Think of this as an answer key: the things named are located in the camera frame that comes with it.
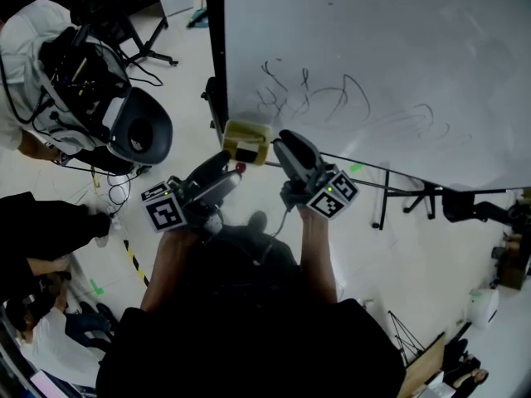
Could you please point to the wooden desk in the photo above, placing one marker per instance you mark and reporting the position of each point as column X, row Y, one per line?
column 427, row 367

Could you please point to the black office chair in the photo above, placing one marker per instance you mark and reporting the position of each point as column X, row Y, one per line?
column 458, row 205

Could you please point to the person's black shirt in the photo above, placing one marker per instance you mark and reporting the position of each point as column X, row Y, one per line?
column 249, row 346

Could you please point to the black rolling stand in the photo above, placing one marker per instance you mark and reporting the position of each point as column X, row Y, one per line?
column 145, row 52

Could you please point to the black whiteboard eraser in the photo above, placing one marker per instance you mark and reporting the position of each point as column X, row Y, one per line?
column 246, row 156

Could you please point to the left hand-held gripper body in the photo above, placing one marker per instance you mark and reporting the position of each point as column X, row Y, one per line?
column 164, row 214

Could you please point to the white carton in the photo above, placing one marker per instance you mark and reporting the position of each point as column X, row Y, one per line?
column 441, row 391

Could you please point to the red round magnet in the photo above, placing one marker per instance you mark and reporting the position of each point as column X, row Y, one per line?
column 240, row 167

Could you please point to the person's left forearm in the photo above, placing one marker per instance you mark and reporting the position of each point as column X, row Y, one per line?
column 166, row 272

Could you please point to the white whiteboard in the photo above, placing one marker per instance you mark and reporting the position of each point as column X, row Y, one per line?
column 394, row 35

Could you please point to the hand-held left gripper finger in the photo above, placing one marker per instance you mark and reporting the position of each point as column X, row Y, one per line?
column 209, row 168
column 220, row 189

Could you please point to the white power strip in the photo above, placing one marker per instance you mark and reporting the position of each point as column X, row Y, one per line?
column 115, row 219

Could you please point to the person's right forearm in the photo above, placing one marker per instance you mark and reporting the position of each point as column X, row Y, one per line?
column 317, row 259

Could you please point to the yellow whiteboard eraser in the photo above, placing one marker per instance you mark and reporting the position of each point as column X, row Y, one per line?
column 245, row 131

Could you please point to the teal dustpan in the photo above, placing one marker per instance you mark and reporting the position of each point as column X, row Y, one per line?
column 198, row 20

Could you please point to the person's left shoe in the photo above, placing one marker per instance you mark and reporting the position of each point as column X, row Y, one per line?
column 258, row 221

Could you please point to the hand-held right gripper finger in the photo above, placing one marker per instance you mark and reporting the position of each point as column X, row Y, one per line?
column 305, row 153
column 288, row 162

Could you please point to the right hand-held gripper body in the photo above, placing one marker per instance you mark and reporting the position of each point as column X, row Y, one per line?
column 332, row 199

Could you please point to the person's black trousers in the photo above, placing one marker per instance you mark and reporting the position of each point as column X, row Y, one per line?
column 236, row 272

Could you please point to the white round appliance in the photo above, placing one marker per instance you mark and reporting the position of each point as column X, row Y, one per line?
column 487, row 307

